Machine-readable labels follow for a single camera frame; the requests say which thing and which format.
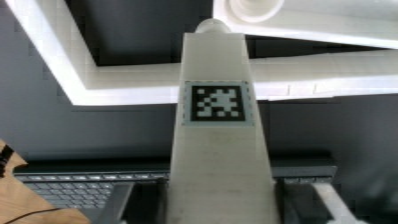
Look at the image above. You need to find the white left fence piece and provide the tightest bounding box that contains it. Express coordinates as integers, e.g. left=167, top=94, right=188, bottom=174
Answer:
left=5, top=0, right=96, bottom=105

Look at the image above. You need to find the white front fence wall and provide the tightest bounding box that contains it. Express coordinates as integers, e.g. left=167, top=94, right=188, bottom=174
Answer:
left=67, top=50, right=398, bottom=106

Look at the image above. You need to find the wooden table corner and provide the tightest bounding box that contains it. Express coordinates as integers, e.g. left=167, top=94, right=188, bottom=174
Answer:
left=0, top=139, right=90, bottom=224

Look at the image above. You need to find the white desk top tray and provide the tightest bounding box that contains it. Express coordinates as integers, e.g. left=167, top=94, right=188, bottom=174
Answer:
left=213, top=0, right=398, bottom=49

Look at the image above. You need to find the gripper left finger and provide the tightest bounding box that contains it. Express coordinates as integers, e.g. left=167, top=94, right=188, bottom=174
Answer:
left=103, top=178, right=167, bottom=224

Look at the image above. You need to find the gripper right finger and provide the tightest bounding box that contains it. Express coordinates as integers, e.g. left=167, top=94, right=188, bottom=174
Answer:
left=275, top=178, right=369, bottom=224

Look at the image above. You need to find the dark laptop keyboard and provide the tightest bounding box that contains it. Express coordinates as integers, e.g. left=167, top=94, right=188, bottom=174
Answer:
left=14, top=158, right=337, bottom=220

